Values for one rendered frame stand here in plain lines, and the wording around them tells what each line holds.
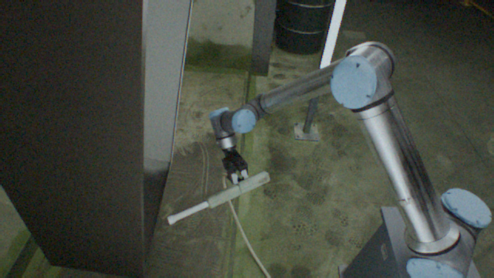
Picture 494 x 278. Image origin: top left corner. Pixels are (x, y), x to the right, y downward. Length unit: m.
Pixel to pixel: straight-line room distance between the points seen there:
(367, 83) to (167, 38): 0.72
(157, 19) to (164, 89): 0.30
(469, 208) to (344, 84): 0.60
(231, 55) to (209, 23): 0.37
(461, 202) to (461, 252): 0.18
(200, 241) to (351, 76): 1.33
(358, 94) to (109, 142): 0.55
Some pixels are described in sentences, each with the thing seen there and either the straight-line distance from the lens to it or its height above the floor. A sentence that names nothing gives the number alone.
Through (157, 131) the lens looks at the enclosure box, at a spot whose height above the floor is 0.68.
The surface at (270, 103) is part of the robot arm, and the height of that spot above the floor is 0.93.
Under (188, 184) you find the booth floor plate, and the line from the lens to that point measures 1.98.
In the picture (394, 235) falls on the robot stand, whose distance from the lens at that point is 1.27.
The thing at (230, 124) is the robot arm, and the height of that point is 0.86.
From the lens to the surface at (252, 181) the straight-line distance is 1.31.
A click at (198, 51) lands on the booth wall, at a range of 2.96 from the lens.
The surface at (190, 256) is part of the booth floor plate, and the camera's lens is 1.73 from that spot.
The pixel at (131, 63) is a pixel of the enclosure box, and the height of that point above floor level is 1.40.
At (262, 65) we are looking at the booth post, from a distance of 2.97.
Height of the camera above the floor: 1.63
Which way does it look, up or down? 44 degrees down
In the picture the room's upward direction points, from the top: 4 degrees clockwise
